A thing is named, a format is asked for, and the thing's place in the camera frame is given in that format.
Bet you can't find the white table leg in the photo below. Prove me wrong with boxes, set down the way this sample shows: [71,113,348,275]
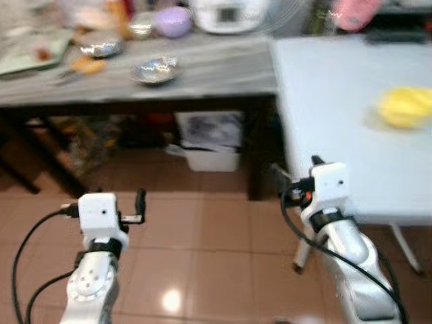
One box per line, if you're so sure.
[294,236,313,274]
[391,223,425,276]

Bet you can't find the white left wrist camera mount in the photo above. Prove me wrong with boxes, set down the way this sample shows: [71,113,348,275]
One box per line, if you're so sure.
[78,193,130,252]

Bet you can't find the purple plastic bowl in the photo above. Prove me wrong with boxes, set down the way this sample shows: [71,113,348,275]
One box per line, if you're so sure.
[155,7,193,38]

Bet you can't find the steel tongs with orange tips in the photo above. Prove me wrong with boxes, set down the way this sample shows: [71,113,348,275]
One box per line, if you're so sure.
[57,55,107,85]

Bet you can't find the white plastic storage box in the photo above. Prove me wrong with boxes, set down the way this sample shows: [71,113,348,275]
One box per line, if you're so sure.
[174,111,244,172]

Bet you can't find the yellow plastic bowl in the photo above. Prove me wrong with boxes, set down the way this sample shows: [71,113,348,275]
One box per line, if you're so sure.
[377,86,432,130]

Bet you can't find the pink object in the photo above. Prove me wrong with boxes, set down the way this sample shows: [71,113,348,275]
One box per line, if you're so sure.
[332,0,384,32]

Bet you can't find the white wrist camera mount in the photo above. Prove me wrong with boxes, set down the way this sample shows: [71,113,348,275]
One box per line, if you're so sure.
[78,193,130,252]
[300,162,349,227]

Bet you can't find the white kitchen appliance with screen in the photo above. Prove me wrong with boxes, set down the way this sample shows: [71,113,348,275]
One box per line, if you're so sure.
[189,0,271,34]

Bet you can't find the green rimmed white tray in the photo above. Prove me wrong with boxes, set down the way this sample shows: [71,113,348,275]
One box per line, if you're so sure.
[0,28,74,76]

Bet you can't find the deep steel bowl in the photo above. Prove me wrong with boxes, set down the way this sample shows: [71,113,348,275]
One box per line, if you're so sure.
[78,35,126,59]

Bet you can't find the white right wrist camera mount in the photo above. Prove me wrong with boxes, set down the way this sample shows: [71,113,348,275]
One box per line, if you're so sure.
[300,162,349,227]

